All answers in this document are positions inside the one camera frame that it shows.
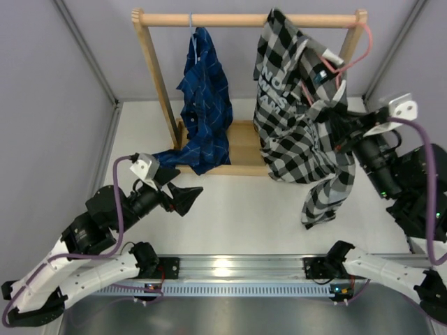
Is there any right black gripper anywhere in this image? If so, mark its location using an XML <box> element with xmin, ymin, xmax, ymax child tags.
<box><xmin>325</xmin><ymin>106</ymin><xmax>402</xmax><ymax>200</ymax></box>

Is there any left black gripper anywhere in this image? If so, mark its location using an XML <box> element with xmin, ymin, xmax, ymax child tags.
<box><xmin>116</xmin><ymin>167</ymin><xmax>204</xmax><ymax>233</ymax></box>

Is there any black white checkered shirt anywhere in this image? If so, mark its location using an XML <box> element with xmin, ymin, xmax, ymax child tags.
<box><xmin>253</xmin><ymin>8</ymin><xmax>356</xmax><ymax>229</ymax></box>

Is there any pink wire hanger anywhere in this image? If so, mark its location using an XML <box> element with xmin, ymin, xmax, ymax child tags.
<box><xmin>298</xmin><ymin>21</ymin><xmax>373</xmax><ymax>106</ymax></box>

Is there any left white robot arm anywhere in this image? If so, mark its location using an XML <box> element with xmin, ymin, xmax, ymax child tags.
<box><xmin>1</xmin><ymin>169</ymin><xmax>203</xmax><ymax>328</ymax></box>

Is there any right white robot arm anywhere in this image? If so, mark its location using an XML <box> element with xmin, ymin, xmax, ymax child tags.
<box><xmin>323</xmin><ymin>110</ymin><xmax>446</xmax><ymax>325</ymax></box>

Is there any blue plaid shirt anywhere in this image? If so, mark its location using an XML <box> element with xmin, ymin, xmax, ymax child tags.
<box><xmin>154</xmin><ymin>27</ymin><xmax>233</xmax><ymax>175</ymax></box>

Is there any wooden clothes rack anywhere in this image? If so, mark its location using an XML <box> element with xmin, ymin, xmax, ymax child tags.
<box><xmin>131</xmin><ymin>8</ymin><xmax>372</xmax><ymax>176</ymax></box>

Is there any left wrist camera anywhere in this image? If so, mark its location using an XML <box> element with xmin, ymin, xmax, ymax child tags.
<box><xmin>130</xmin><ymin>154</ymin><xmax>160</xmax><ymax>190</ymax></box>

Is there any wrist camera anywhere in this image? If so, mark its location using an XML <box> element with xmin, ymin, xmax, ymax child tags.
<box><xmin>130</xmin><ymin>154</ymin><xmax>160</xmax><ymax>190</ymax></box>
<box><xmin>363</xmin><ymin>93</ymin><xmax>418</xmax><ymax>137</ymax></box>

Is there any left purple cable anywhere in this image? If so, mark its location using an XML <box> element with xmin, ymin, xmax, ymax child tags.
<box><xmin>1</xmin><ymin>155</ymin><xmax>140</xmax><ymax>327</ymax></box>

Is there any purple cable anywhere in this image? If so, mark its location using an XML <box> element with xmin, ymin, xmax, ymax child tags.
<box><xmin>387</xmin><ymin>117</ymin><xmax>447</xmax><ymax>266</ymax></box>
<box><xmin>1</xmin><ymin>155</ymin><xmax>140</xmax><ymax>327</ymax></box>

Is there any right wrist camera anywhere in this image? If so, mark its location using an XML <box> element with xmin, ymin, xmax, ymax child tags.
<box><xmin>363</xmin><ymin>93</ymin><xmax>418</xmax><ymax>137</ymax></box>

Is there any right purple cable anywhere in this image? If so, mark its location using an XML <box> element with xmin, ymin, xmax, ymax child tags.
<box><xmin>387</xmin><ymin>117</ymin><xmax>447</xmax><ymax>266</ymax></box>

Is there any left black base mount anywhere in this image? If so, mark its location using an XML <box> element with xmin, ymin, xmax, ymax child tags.
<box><xmin>152</xmin><ymin>257</ymin><xmax>180</xmax><ymax>280</ymax></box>

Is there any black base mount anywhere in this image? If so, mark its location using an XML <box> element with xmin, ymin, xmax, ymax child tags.
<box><xmin>152</xmin><ymin>257</ymin><xmax>180</xmax><ymax>280</ymax></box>
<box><xmin>302</xmin><ymin>257</ymin><xmax>336</xmax><ymax>285</ymax></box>

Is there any aluminium mounting rail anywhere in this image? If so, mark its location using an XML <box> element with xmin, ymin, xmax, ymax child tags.
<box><xmin>153</xmin><ymin>253</ymin><xmax>434</xmax><ymax>280</ymax></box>

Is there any slotted grey cable duct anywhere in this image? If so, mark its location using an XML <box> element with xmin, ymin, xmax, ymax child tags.
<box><xmin>94</xmin><ymin>281</ymin><xmax>353</xmax><ymax>298</ymax></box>

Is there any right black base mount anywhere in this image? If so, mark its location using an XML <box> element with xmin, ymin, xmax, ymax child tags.
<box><xmin>302</xmin><ymin>257</ymin><xmax>336</xmax><ymax>285</ymax></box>

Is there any light blue wire hanger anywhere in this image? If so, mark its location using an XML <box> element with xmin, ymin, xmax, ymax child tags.
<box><xmin>189</xmin><ymin>12</ymin><xmax>198</xmax><ymax>64</ymax></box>

